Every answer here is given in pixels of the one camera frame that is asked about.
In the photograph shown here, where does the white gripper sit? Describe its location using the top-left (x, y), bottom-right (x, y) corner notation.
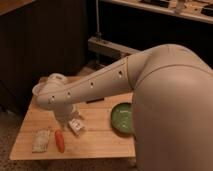
top-left (53, 105), bottom-right (78, 124)

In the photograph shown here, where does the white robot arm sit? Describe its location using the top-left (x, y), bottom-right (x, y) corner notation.
top-left (33, 44), bottom-right (213, 171)

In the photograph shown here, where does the white plastic bottle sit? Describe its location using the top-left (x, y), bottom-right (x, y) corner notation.
top-left (68, 118), bottom-right (85, 136)

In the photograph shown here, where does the wooden table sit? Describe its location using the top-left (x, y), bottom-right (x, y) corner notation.
top-left (9, 93), bottom-right (135, 160)

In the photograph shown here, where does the white snack packet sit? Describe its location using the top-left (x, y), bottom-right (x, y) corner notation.
top-left (32, 129), bottom-right (50, 153)

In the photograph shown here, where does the black small block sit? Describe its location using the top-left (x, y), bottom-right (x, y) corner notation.
top-left (86, 98), bottom-right (105, 103)

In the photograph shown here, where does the green bowl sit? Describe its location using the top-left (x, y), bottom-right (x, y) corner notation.
top-left (110, 102), bottom-right (133, 135)

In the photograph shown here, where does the background shelf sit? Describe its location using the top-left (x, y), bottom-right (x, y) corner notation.
top-left (102, 0), bottom-right (213, 25)

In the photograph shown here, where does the grey metal rail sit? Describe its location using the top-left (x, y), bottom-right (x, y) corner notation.
top-left (88, 37), bottom-right (138, 59)

